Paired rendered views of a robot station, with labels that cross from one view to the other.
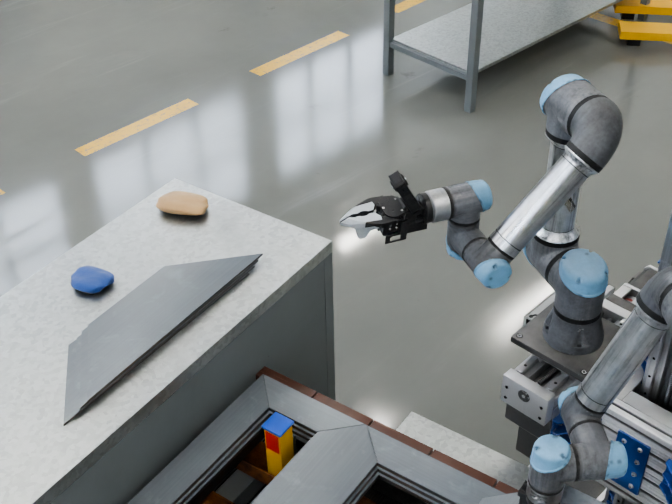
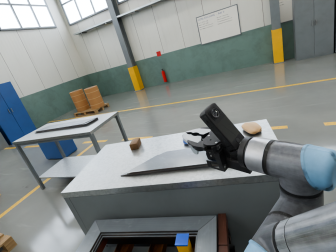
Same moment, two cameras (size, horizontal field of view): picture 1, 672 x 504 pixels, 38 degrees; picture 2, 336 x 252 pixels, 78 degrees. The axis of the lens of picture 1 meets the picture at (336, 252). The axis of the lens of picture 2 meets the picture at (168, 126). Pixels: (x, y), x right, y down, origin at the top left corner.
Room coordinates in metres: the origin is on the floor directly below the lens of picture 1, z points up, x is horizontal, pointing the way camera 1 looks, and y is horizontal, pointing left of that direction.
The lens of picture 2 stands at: (1.58, -0.55, 1.71)
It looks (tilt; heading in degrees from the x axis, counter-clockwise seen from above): 21 degrees down; 73
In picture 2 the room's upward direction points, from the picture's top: 17 degrees counter-clockwise
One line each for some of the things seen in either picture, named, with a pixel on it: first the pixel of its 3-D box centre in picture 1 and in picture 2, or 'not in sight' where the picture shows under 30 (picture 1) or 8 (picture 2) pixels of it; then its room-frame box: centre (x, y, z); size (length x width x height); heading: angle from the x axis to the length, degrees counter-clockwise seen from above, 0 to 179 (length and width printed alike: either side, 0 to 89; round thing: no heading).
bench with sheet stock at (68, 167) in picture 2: not in sight; (77, 151); (1.03, 2.99, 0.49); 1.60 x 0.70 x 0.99; 138
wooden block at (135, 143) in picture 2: not in sight; (135, 143); (1.74, 0.95, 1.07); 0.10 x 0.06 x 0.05; 60
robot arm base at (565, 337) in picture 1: (575, 320); not in sight; (1.84, -0.60, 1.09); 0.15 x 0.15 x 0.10
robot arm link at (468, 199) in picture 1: (465, 199); (300, 164); (1.88, -0.30, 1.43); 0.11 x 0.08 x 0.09; 109
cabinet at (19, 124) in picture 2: not in sight; (7, 113); (-1.22, 8.14, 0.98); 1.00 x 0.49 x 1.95; 45
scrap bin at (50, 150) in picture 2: not in sight; (57, 144); (0.47, 4.62, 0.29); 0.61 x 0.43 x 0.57; 134
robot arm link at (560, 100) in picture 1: (563, 183); not in sight; (1.97, -0.55, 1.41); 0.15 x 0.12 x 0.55; 19
